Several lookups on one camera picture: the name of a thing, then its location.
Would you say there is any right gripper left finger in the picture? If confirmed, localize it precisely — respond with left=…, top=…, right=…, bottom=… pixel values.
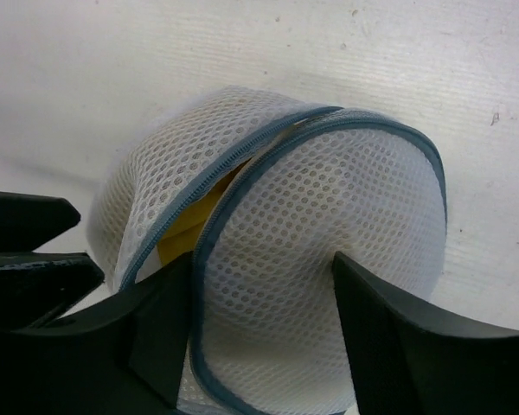
left=0, top=253, right=191, bottom=414

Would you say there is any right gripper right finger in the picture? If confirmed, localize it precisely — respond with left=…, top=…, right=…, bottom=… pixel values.
left=332, top=252, right=519, bottom=414

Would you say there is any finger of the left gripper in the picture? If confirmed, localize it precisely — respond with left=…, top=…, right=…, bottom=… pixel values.
left=0, top=191, right=80, bottom=253
left=0, top=252, right=104, bottom=331

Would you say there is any yellow bra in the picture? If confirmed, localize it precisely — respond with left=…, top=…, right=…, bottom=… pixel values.
left=157, top=161, right=247, bottom=265

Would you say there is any white mesh laundry bag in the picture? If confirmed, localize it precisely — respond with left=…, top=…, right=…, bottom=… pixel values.
left=87, top=86, right=447, bottom=414

